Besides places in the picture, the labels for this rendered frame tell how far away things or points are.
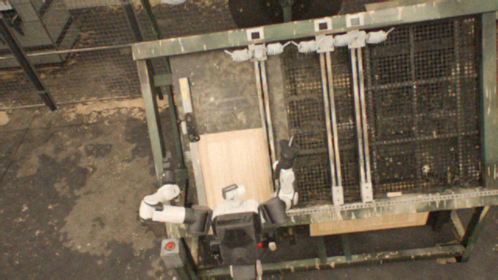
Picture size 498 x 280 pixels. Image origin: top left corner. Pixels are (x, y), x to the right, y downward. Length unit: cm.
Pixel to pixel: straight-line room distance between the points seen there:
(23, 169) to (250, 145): 318
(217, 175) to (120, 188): 190
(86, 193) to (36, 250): 69
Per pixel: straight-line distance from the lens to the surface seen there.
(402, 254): 363
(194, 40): 271
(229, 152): 284
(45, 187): 506
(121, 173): 476
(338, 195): 289
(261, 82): 274
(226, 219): 233
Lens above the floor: 330
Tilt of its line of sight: 45 degrees down
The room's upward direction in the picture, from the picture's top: 10 degrees counter-clockwise
